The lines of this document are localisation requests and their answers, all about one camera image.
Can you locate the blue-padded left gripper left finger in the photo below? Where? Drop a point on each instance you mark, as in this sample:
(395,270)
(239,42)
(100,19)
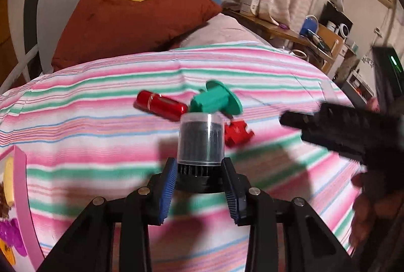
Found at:
(162,187)

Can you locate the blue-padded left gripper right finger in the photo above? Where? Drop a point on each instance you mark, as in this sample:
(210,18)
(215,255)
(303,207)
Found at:
(235,187)

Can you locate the red puzzle piece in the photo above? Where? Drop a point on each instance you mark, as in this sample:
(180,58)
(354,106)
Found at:
(237,133)

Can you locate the red metallic cylinder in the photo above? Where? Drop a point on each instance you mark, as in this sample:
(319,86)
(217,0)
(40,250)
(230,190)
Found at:
(160,105)

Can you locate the teal plastic flanged piece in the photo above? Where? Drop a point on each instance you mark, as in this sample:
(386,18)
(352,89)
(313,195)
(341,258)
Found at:
(216,98)

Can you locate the yellow textured wedge toy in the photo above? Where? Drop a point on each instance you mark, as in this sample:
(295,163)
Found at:
(9,181)

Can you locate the dark brown spinning top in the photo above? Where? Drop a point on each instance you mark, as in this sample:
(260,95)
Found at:
(4,207)

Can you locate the magenta plastic plunger toy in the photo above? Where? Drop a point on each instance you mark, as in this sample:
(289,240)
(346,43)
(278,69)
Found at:
(10,234)

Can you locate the yellow-orange plastic comb case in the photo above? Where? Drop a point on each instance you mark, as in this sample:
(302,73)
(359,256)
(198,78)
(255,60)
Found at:
(8,252)

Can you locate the person's right hand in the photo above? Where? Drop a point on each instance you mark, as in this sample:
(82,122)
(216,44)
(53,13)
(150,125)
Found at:
(367,212)

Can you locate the striped pink green tablecloth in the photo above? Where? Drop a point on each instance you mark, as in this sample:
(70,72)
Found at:
(83,136)

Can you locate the wooden side shelf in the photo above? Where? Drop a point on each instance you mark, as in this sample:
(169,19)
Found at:
(328,63)

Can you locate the blue mug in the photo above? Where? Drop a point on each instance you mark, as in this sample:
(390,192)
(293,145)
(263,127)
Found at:
(310,24)

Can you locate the pink-rimmed white tray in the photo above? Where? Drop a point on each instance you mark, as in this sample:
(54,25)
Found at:
(21,211)

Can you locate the rust red cushion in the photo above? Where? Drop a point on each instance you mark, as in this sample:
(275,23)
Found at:
(100,29)

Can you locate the small white box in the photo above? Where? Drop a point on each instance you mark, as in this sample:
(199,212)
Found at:
(249,7)

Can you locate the black rolled mat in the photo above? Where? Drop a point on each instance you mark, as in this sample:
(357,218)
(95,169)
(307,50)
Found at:
(30,36)

